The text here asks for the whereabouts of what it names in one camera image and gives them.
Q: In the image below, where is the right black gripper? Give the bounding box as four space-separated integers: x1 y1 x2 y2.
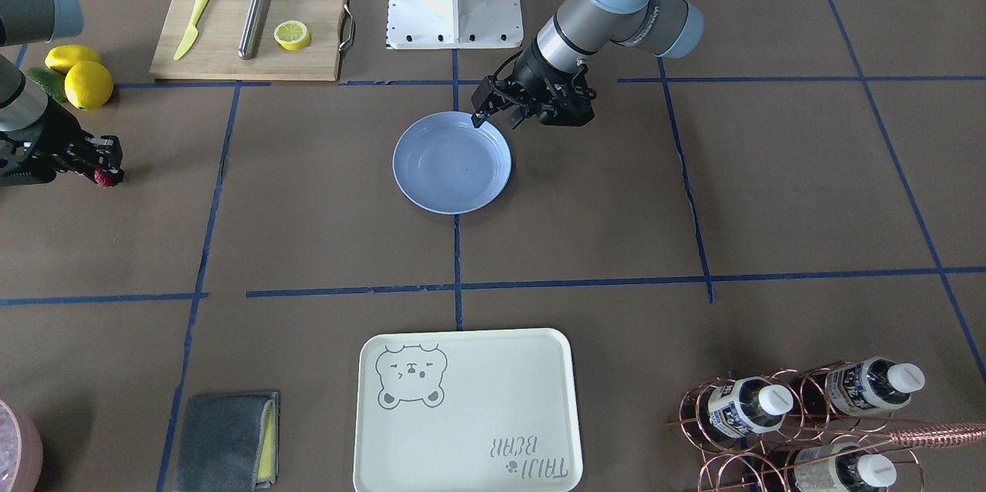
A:
1 105 126 186

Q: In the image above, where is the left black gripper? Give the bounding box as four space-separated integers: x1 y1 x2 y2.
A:
471 45 596 129

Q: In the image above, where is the red strawberry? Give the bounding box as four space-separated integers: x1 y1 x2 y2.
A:
92 170 119 188

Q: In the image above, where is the blue round plate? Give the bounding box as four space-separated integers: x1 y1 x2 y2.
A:
392 111 513 215

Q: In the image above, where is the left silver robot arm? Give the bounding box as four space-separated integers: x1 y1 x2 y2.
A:
471 0 984 142

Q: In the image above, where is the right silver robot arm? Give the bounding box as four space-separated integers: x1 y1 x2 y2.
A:
1 0 126 187

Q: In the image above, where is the yellow lemon front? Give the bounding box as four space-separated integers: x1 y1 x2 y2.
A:
65 61 114 110

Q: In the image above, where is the yellow lemon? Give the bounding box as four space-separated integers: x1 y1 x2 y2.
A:
65 61 114 110
45 44 102 75

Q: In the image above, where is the yellow lemon back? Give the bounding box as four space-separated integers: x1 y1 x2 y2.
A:
45 44 102 75

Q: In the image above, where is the yellow plastic knife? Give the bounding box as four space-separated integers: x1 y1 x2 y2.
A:
173 0 210 61

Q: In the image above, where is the wooden cutting board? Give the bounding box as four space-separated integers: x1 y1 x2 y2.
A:
149 0 357 82

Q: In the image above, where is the lemon half slice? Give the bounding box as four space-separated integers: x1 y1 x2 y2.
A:
273 21 311 51

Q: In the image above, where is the steel knife sharpener rod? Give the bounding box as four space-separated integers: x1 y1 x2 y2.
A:
237 0 268 60

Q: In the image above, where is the cream bear tray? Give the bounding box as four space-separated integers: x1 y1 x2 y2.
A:
353 328 584 491

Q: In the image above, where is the grey folded cloth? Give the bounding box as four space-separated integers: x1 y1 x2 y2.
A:
172 390 280 491

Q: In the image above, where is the dark drink bottle two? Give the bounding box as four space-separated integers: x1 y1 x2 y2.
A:
706 377 795 439

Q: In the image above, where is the dark drink bottle one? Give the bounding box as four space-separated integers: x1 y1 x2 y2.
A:
824 356 926 417

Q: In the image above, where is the dark drink bottle three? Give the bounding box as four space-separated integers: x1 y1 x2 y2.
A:
790 442 898 491

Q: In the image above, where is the copper wire bottle rack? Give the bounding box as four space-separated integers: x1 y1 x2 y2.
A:
666 377 984 491

